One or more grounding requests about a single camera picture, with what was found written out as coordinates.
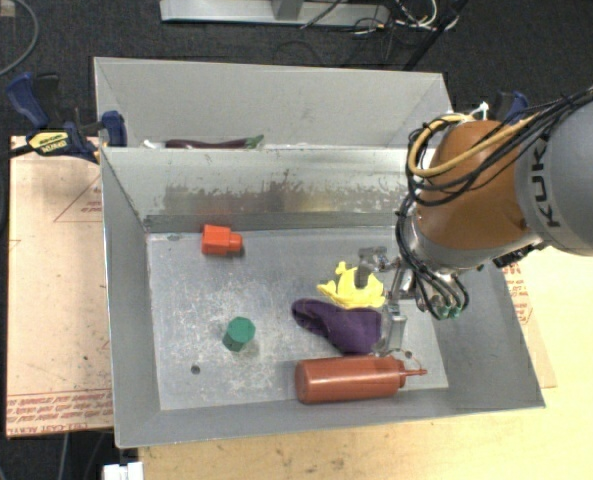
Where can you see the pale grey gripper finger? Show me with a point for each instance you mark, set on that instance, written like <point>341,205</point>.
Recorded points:
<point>394,329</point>
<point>372,258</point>

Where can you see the yellow toy duck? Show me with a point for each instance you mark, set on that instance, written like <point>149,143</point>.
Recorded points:
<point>352,294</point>

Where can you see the purple cloth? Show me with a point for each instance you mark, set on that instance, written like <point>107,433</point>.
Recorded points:
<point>345,326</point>

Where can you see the red-brown squeeze bottle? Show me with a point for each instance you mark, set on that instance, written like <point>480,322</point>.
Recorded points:
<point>346,379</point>

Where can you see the green hexagonal block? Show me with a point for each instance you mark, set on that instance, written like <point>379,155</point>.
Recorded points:
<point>239,333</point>

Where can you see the orange-red plastic block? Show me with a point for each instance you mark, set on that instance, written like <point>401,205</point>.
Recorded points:
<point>218,240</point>

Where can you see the grey metal bin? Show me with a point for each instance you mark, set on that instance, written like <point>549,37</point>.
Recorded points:
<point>206,288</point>

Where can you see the brown cardboard board, red print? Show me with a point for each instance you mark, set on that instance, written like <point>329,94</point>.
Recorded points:
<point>56,288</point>

